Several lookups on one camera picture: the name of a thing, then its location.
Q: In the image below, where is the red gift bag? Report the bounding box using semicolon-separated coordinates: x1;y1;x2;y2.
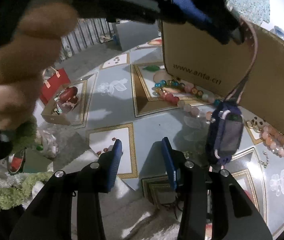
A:
40;67;70;105

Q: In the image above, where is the multicolour bead bracelet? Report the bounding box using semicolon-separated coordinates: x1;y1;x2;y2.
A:
153;79;223;120

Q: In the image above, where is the small silver chain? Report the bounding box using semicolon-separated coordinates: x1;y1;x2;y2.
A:
261;150;270;168

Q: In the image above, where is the pink orange bead bracelet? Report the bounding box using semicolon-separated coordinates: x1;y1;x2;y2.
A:
260;125;284;158

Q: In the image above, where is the person left hand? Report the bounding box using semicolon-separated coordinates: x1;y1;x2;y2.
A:
0;2;77;131

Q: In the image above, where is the brown cardboard box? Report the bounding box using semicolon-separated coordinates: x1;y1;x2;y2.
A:
162;23;284;134

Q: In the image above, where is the purple kids smart watch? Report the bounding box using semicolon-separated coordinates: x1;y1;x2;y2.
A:
205;17;258;166

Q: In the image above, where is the blue water dispenser bottle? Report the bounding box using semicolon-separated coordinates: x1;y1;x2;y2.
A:
271;25;284;40

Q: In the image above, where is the teal floral wall cloth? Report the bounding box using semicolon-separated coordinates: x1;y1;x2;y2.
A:
226;0;270;25

